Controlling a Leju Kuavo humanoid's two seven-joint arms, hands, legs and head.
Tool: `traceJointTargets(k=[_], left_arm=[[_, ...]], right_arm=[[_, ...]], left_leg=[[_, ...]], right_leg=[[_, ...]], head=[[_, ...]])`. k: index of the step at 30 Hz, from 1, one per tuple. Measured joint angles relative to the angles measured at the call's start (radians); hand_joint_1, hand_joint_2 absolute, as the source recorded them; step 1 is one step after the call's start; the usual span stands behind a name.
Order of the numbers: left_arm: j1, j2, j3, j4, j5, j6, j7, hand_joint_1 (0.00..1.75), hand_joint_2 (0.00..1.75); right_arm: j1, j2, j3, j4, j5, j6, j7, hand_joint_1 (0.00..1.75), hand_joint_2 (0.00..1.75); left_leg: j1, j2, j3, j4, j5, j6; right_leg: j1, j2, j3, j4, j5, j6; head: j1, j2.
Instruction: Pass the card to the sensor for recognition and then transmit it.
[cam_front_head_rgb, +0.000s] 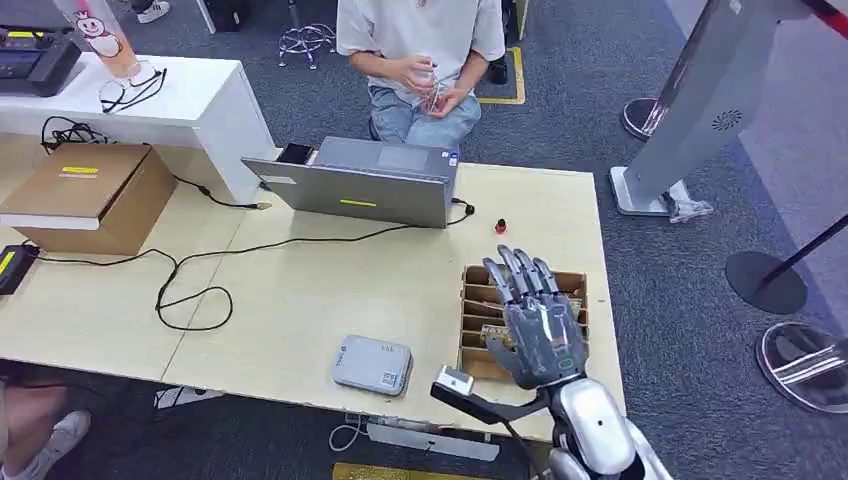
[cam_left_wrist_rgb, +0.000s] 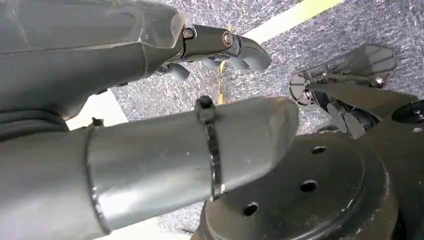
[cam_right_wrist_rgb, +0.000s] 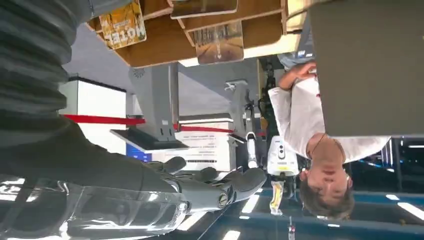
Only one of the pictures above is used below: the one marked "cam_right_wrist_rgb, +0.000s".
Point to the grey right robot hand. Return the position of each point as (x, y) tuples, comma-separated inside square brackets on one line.
[(99, 185)]

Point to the person's left hand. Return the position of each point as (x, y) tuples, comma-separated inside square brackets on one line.
[(308, 70)]

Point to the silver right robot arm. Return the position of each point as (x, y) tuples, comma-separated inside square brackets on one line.
[(30, 66)]

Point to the person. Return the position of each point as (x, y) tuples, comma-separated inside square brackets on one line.
[(298, 112)]

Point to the grey laptop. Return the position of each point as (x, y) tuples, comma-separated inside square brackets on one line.
[(364, 66)]

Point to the white counter with red stripe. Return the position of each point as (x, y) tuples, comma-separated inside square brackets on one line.
[(96, 99)]

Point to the white scanner device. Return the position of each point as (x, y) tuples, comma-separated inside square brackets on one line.
[(282, 155)]

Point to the road print card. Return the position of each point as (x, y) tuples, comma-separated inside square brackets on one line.
[(218, 44)]

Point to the grey kiosk stand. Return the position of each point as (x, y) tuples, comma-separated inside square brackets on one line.
[(159, 109)]

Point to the white slim robot figure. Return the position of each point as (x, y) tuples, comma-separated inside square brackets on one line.
[(251, 149)]

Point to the white counter with text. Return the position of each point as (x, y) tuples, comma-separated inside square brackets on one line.
[(202, 149)]

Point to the yellow white banner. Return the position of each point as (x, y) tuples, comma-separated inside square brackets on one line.
[(276, 198)]

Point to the yellow printed card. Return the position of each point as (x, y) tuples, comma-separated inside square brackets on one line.
[(122, 28)]

